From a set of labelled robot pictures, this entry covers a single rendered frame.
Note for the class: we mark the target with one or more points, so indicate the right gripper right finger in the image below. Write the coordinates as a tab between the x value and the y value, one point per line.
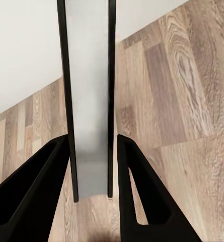
166	222

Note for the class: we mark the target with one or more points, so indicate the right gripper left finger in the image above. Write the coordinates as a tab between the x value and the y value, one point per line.
29	196

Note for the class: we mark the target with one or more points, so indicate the hardback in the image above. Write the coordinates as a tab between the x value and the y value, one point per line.
87	31

